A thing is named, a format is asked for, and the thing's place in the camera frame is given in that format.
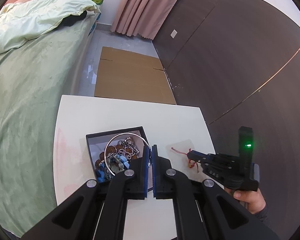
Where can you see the flattened cardboard sheet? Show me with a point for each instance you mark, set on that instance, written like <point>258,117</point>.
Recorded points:
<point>127,75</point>

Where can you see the pale green duvet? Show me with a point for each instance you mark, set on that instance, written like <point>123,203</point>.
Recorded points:
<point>21,22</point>

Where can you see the bed with green blanket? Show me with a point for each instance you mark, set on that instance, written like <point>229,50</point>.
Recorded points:
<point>33,79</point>

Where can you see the dark wood wall panel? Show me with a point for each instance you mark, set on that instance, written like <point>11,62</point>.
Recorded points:
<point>239,62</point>

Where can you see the white bedside table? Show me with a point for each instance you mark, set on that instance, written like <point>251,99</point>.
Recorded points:
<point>79,116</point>

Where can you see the pink curtain right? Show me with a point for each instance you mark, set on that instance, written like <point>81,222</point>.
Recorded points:
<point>141,17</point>

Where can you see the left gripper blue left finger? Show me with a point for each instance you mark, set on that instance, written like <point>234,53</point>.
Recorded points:
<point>146,164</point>

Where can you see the person's right hand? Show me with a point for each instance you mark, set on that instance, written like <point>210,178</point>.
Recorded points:
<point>254,199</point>

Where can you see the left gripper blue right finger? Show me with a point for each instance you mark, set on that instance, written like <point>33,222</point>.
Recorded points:
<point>154,156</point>

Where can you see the black camera module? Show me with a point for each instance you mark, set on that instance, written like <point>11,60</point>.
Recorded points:
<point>245,149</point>

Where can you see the white wall socket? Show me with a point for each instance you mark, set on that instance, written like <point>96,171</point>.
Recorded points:
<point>173,34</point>

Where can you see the black jewelry box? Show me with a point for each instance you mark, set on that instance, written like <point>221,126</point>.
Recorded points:
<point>111,152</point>

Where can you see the translucent white plastic bag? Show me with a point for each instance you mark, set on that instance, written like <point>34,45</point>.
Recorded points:
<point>177,153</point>

